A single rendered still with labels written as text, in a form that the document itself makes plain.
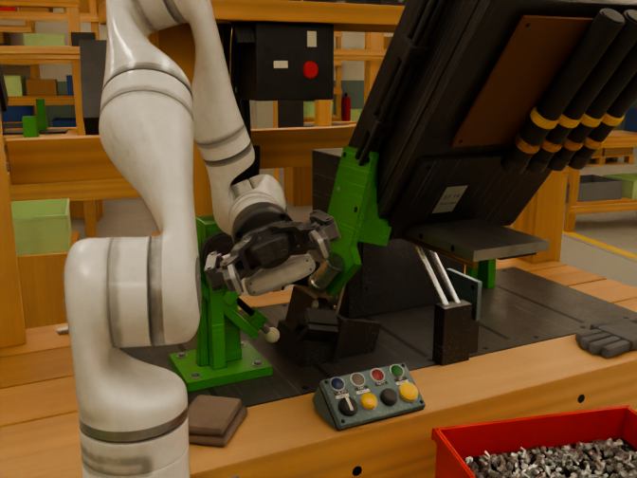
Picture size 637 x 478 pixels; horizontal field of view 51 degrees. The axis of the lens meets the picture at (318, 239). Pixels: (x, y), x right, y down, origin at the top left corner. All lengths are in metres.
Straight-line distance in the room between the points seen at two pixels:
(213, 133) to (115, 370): 0.40
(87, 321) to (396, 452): 0.64
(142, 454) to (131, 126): 0.29
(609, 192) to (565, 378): 5.46
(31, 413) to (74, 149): 0.56
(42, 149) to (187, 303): 0.97
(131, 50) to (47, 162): 0.78
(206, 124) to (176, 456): 0.44
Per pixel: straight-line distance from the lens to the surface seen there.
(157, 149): 0.63
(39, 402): 1.22
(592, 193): 6.54
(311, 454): 1.00
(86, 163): 1.48
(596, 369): 1.30
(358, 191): 1.18
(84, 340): 0.55
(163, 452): 0.60
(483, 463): 1.00
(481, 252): 1.11
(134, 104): 0.66
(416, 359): 1.25
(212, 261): 0.73
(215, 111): 0.88
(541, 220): 1.96
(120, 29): 0.77
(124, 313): 0.54
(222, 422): 0.98
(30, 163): 1.47
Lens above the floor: 1.41
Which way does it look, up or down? 14 degrees down
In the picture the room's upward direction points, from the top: straight up
